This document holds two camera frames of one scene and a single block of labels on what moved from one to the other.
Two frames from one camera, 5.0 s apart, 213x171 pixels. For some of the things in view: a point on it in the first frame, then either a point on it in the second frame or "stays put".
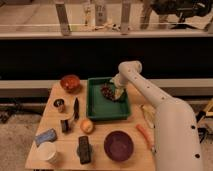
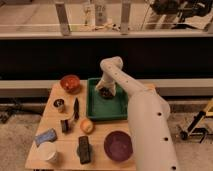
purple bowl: x=118 y=146 stays put
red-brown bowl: x=70 y=83 stays put
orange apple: x=86 y=126 stays put
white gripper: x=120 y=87 → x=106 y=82
